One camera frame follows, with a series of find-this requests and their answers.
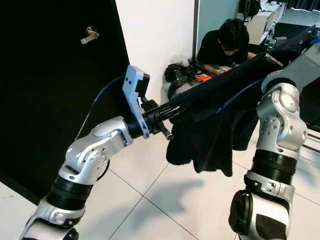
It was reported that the dark knit shirt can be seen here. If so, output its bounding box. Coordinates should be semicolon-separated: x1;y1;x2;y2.
166;25;320;177

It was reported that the black door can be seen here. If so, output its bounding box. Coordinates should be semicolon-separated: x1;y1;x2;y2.
0;0;131;205

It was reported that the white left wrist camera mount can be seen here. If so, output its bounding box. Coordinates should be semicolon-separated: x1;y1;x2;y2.
122;65;152;140

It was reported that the black bag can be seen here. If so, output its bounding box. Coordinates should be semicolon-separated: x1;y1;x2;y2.
164;61;197;87

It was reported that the black backpack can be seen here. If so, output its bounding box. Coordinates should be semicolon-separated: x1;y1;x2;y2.
237;0;262;22

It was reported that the orange flat box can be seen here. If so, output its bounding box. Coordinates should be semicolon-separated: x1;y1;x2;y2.
195;73;213;83

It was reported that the white cabinet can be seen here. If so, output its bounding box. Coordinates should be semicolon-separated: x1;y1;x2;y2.
247;2;287;46

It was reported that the seated person black shirt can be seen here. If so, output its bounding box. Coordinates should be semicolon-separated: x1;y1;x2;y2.
195;18;257;76

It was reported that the silver door handle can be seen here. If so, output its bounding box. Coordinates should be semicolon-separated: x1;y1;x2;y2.
80;26;101;45

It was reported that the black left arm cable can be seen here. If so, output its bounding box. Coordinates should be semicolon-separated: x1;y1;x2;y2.
75;75;126;143

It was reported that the grey fabric ottoman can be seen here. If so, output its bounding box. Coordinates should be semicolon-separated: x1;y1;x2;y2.
161;75;211;107

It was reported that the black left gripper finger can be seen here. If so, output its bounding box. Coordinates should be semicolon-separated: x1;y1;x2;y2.
160;96;183;111
164;103;187;120

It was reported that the white crumpled bag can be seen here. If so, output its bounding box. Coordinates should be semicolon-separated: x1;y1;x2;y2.
171;54;191;67

